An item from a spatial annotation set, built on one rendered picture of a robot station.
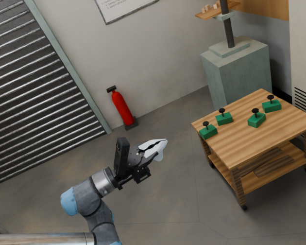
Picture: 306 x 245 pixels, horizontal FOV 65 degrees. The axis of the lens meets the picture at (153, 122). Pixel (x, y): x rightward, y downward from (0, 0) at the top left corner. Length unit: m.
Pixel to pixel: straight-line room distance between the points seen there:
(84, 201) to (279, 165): 1.52
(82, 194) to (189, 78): 2.73
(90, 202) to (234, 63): 1.86
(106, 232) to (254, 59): 2.01
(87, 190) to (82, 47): 2.33
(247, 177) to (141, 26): 1.96
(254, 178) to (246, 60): 1.05
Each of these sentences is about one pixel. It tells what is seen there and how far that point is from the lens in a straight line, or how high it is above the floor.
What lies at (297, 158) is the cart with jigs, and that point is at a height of 0.18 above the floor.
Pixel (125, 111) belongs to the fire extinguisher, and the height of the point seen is 0.27.
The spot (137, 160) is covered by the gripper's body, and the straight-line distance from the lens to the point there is 0.73.
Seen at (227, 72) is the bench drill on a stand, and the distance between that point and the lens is 2.30.
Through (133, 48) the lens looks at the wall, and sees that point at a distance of 2.97.
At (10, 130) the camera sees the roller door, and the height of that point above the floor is 0.62.
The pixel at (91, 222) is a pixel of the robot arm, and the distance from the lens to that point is 0.80.
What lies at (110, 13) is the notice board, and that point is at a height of 1.34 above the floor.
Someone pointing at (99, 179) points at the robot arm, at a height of 1.25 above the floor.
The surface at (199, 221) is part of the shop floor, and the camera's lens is 2.01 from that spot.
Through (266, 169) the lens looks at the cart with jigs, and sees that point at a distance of 1.95.
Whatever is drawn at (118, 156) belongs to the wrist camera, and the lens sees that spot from 0.71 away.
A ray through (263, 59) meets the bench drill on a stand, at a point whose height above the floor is 0.59.
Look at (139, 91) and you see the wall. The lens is 3.15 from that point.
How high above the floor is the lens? 1.71
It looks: 34 degrees down
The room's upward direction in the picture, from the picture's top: 25 degrees counter-clockwise
